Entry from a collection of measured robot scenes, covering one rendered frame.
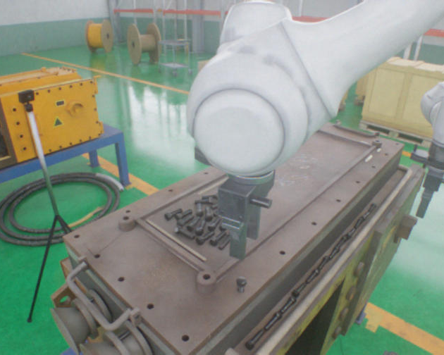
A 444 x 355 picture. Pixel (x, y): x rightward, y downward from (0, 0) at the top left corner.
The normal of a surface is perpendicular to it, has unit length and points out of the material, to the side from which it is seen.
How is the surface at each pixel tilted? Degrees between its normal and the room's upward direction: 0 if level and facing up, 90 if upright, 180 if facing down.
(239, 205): 90
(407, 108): 90
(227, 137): 95
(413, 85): 90
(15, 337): 0
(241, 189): 0
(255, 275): 0
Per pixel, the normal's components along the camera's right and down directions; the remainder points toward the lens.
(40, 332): 0.02, -0.87
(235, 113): -0.27, 0.59
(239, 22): -0.55, -0.06
